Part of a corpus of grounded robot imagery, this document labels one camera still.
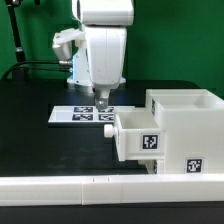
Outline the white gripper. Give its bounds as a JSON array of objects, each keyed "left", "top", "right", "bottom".
[{"left": 52, "top": 0, "right": 134, "bottom": 110}]

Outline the white drawer tray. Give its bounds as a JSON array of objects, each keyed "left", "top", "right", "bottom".
[
  {"left": 104, "top": 107, "right": 166, "bottom": 161},
  {"left": 138, "top": 160, "right": 164, "bottom": 175}
]

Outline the white front drawer tray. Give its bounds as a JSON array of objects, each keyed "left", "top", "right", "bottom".
[{"left": 138, "top": 160, "right": 164, "bottom": 175}]

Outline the white drawer housing box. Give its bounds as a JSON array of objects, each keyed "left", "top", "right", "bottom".
[{"left": 145, "top": 89, "right": 224, "bottom": 174}]

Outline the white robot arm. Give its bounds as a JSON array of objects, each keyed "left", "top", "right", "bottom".
[{"left": 52, "top": 0, "right": 134, "bottom": 110}]

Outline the white marker tag plate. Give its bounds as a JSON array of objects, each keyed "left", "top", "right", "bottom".
[{"left": 48, "top": 106, "right": 134, "bottom": 123}]

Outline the white L-shaped border fence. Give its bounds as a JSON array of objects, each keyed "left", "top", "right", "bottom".
[{"left": 0, "top": 174, "right": 224, "bottom": 206}]

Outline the black lower base cable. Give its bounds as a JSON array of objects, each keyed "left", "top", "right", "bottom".
[{"left": 27, "top": 66, "right": 74, "bottom": 74}]

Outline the black base cable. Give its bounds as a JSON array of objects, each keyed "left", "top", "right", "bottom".
[
  {"left": 1, "top": 59, "right": 74, "bottom": 80},
  {"left": 27, "top": 66, "right": 74, "bottom": 74}
]

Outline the black upper base cable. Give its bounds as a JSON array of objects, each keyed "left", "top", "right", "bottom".
[{"left": 1, "top": 59, "right": 74, "bottom": 80}]

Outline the black camera stand pole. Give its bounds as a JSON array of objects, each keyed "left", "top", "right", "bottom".
[{"left": 2, "top": 0, "right": 28, "bottom": 81}]

